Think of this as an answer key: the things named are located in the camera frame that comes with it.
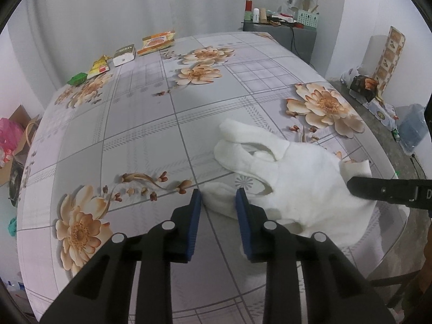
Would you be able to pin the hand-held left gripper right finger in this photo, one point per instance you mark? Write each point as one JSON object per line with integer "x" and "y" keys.
{"x": 244, "y": 222}

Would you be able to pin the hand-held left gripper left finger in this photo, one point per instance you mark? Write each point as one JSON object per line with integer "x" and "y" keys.
{"x": 192, "y": 222}

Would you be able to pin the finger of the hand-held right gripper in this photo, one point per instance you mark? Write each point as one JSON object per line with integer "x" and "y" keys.
{"x": 388, "y": 190}

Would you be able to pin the white cloth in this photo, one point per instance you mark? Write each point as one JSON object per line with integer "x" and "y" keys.
{"x": 303, "y": 182}

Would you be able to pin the green can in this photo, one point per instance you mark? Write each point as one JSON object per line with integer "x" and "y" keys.
{"x": 395, "y": 135}

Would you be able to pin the empty blue water jug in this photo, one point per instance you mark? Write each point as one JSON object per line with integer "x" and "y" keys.
{"x": 412, "y": 128}

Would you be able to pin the white printed carton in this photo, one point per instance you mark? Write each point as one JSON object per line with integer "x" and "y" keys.
{"x": 383, "y": 113}

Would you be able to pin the dark printed box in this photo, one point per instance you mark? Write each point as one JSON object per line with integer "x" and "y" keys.
{"x": 363, "y": 89}

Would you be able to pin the white plastic bag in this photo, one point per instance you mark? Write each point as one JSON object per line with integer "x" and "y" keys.
{"x": 350, "y": 75}

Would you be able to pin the tile pattern roll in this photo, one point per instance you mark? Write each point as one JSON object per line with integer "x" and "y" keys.
{"x": 389, "y": 57}

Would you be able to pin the grey side cabinet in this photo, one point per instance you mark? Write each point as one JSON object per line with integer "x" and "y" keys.
{"x": 300, "y": 42}

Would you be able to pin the teal plastic bag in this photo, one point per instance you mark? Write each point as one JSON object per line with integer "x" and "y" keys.
{"x": 12, "y": 227}

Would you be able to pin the round dark appliance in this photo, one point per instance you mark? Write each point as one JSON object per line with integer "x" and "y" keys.
{"x": 15, "y": 185}

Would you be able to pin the small white box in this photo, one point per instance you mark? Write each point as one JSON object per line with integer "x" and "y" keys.
{"x": 124, "y": 55}

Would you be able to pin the yellow packet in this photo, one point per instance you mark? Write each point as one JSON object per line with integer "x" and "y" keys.
{"x": 98, "y": 67}

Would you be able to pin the orange noodle packet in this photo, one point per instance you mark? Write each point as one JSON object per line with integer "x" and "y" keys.
{"x": 157, "y": 42}

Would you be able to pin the brown cardboard box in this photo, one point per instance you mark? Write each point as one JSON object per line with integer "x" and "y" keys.
{"x": 18, "y": 162}

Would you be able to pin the small green packet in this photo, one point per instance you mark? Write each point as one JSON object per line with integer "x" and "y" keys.
{"x": 76, "y": 79}

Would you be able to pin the clear plastic bottle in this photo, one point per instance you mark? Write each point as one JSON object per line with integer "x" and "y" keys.
{"x": 15, "y": 281}

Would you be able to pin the green desk calendar box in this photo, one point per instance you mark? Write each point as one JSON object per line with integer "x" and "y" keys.
{"x": 307, "y": 19}

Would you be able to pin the pink plastic bag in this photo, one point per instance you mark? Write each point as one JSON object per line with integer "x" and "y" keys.
{"x": 10, "y": 136}

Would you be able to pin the small white bottle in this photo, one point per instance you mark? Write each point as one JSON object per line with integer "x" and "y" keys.
{"x": 257, "y": 16}

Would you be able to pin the red spray bottle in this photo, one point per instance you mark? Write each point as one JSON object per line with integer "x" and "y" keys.
{"x": 248, "y": 8}

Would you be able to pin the white curtain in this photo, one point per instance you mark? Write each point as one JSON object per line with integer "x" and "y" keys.
{"x": 135, "y": 6}

